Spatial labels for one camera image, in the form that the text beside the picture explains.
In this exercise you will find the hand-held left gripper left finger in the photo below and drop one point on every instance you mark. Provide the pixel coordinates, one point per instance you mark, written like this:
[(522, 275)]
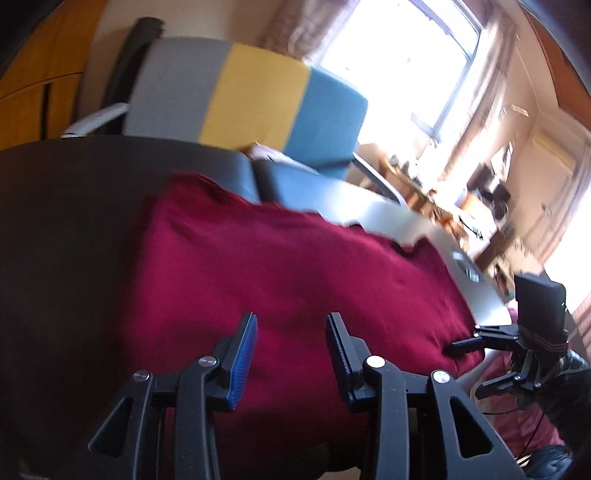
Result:
[(242, 364)]

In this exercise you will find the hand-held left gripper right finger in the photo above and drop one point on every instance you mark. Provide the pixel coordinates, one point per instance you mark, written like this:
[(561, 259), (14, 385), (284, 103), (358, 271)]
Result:
[(337, 360)]

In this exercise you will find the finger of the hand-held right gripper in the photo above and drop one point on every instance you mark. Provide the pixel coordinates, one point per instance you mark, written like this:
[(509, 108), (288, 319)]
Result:
[(508, 381), (494, 340)]

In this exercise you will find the dark red garment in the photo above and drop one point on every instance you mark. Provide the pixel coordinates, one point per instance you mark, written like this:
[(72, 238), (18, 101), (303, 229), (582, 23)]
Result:
[(277, 277)]

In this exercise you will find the person's right forearm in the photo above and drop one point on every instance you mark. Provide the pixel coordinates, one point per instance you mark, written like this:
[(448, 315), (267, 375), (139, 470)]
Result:
[(572, 374)]

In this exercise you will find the pink ruffled quilt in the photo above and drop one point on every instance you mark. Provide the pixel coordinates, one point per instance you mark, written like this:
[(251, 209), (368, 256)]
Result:
[(508, 424)]

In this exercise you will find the bright bedside window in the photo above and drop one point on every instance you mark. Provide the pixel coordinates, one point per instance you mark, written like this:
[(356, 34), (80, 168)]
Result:
[(572, 267)]

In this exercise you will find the black flat screen monitor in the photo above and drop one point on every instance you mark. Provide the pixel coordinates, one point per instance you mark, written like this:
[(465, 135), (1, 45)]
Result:
[(494, 184)]

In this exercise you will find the wooden side table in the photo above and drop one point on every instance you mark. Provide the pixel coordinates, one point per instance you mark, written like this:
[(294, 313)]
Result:
[(415, 184)]

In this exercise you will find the printed magazine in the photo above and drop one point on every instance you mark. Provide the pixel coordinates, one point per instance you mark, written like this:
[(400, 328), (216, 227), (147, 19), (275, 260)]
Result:
[(272, 154)]

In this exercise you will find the blue yellow grey striped armchair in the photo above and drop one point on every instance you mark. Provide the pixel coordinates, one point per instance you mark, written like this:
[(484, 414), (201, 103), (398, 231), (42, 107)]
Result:
[(258, 101)]

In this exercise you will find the large bright window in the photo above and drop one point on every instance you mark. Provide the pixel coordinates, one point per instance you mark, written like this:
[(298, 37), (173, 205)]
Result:
[(406, 64)]

